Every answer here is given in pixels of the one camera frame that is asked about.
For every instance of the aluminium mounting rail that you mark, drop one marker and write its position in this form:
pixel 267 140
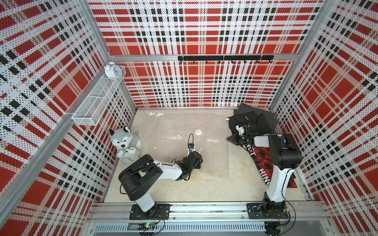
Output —
pixel 207 212

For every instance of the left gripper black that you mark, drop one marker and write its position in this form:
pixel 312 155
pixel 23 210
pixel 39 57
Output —
pixel 198 166

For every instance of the small circuit board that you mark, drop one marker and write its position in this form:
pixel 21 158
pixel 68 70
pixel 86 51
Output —
pixel 141 226

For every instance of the husky plush toy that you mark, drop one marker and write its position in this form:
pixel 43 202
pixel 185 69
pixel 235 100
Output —
pixel 123 139

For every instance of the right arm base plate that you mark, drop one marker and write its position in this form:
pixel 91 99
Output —
pixel 267 211

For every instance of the white alarm clock on table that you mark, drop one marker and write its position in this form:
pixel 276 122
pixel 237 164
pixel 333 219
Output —
pixel 128 155

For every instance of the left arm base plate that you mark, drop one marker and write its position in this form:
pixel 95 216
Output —
pixel 158 211

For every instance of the white alarm clock on shelf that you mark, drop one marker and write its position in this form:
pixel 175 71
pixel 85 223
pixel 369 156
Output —
pixel 112 71

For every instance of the white wire shelf basket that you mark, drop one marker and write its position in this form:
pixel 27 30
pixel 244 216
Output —
pixel 93 106

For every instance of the red black plaid shirt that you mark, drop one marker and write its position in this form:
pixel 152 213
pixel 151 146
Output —
pixel 262 160

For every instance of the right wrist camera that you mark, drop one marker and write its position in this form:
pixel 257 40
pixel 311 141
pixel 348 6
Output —
pixel 241 130

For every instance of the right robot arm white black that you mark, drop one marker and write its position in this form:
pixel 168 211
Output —
pixel 285 156

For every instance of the clear vacuum bag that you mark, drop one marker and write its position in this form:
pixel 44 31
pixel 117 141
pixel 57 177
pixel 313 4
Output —
pixel 167 135

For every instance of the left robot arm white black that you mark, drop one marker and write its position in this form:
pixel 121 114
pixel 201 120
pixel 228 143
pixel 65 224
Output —
pixel 138 178

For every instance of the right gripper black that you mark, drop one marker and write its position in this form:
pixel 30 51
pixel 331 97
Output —
pixel 234 139

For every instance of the black hook rail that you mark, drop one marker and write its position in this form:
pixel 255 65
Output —
pixel 257 58

